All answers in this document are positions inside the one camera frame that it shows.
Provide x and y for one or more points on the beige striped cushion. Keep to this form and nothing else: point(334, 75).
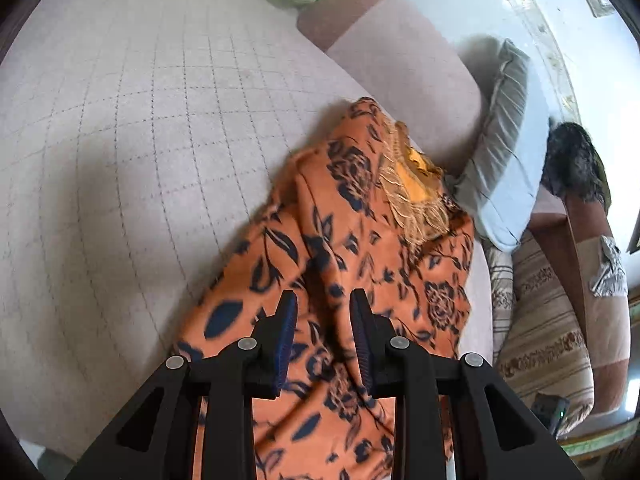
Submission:
point(540, 320)

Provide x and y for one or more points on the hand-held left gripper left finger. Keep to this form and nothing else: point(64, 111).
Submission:
point(286, 330)

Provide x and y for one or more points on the orange floral garment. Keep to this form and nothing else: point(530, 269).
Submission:
point(350, 220)

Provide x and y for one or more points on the light blue grey cushion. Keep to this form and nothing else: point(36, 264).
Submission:
point(520, 160)

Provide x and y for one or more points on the pink striped bedsheet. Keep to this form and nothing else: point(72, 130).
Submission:
point(125, 160)

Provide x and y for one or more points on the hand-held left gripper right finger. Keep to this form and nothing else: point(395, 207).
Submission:
point(361, 330)

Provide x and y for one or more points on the white lace doily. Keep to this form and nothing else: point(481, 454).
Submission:
point(610, 265)

